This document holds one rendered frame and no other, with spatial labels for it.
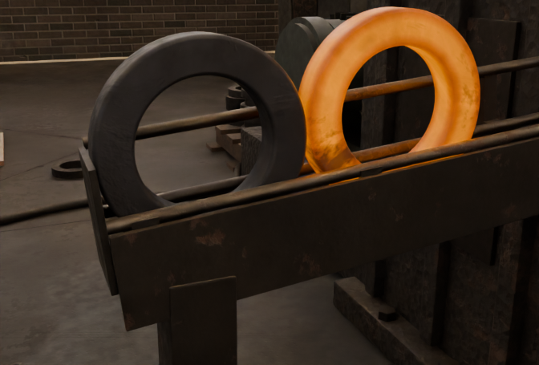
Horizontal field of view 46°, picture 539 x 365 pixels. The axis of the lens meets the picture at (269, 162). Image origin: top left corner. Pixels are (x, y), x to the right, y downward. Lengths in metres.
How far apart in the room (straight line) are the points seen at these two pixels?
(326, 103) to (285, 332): 1.02
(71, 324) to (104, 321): 0.08
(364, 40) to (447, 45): 0.09
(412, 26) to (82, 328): 1.20
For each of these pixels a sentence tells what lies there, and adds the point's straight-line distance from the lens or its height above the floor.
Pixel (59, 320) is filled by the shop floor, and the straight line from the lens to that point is 1.65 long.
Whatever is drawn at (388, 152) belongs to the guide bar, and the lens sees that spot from 0.66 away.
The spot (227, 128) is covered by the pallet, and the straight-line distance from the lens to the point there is 2.85.
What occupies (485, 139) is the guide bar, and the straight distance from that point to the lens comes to 0.65.
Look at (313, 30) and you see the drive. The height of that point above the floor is 0.64.
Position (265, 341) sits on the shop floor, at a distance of 1.49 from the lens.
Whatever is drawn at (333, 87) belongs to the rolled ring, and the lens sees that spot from 0.56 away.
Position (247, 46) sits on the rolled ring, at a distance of 0.53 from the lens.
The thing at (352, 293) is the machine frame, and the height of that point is 0.07.
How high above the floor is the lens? 0.79
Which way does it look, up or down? 16 degrees down
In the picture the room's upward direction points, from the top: straight up
